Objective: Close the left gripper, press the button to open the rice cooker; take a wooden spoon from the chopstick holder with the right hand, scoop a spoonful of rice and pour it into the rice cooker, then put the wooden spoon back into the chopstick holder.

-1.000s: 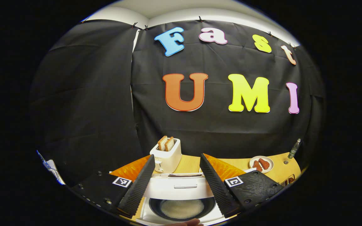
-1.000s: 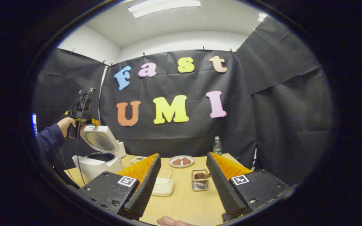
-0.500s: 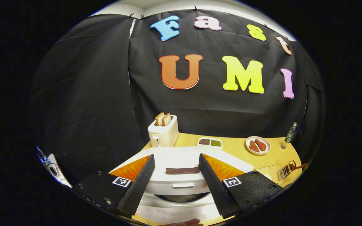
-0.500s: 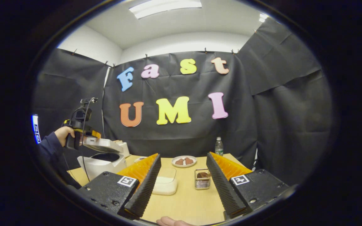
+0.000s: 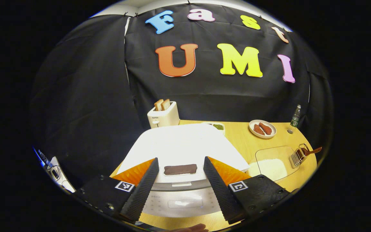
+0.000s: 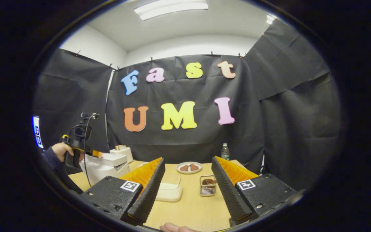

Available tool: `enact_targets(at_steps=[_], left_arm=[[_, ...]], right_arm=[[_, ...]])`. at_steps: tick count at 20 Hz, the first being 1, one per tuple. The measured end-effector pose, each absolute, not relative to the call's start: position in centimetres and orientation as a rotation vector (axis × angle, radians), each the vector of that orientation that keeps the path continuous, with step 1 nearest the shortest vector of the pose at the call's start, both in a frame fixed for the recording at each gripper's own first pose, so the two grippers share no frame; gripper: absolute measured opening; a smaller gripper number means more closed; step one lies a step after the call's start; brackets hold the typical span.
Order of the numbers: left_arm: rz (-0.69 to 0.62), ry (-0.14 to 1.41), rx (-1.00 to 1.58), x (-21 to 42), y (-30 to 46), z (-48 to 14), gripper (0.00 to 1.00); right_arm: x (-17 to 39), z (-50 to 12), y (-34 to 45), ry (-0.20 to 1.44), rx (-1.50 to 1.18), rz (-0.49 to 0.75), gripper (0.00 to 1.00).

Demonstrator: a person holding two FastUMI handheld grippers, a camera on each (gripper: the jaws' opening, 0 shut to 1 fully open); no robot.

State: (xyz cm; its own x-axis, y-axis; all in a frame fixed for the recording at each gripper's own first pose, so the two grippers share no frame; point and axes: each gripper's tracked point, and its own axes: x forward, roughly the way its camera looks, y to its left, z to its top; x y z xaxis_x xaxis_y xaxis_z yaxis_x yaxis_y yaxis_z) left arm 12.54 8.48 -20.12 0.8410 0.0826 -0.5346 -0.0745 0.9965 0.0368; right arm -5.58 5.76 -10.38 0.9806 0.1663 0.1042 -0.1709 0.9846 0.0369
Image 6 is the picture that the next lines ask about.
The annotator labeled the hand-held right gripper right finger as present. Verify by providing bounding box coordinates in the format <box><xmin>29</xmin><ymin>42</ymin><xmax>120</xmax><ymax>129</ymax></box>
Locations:
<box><xmin>211</xmin><ymin>156</ymin><xmax>299</xmax><ymax>227</ymax></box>

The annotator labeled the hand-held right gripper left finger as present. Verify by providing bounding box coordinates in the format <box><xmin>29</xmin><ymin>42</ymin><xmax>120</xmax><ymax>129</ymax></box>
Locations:
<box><xmin>81</xmin><ymin>157</ymin><xmax>166</xmax><ymax>226</ymax></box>

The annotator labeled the white rice cooker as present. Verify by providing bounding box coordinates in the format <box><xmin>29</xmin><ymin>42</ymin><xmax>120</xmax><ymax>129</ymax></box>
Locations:
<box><xmin>80</xmin><ymin>152</ymin><xmax>130</xmax><ymax>187</ymax></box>

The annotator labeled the metal wire chopstick holder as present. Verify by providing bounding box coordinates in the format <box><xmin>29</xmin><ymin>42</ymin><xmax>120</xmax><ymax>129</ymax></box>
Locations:
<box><xmin>200</xmin><ymin>175</ymin><xmax>217</xmax><ymax>197</ymax></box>

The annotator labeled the clear rice container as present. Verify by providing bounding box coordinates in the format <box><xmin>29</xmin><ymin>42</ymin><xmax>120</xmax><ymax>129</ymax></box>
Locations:
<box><xmin>156</xmin><ymin>174</ymin><xmax>183</xmax><ymax>202</ymax></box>

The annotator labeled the white toaster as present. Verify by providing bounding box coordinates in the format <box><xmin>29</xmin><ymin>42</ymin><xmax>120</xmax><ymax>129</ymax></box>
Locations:
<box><xmin>110</xmin><ymin>145</ymin><xmax>134</xmax><ymax>163</ymax></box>

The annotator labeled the computer monitor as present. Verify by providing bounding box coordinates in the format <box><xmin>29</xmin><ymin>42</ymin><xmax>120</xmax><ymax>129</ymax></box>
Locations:
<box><xmin>32</xmin><ymin>116</ymin><xmax>44</xmax><ymax>149</ymax></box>

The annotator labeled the white plate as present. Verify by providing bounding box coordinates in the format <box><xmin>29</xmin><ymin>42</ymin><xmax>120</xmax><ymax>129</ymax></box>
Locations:
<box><xmin>176</xmin><ymin>162</ymin><xmax>203</xmax><ymax>174</ymax></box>

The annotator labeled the black backdrop cloth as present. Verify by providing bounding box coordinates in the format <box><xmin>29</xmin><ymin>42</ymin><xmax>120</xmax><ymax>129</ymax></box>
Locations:
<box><xmin>33</xmin><ymin>19</ymin><xmax>340</xmax><ymax>190</ymax></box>

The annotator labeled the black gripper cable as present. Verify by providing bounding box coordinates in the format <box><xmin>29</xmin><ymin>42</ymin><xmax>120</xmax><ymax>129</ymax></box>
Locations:
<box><xmin>82</xmin><ymin>114</ymin><xmax>96</xmax><ymax>188</ymax></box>

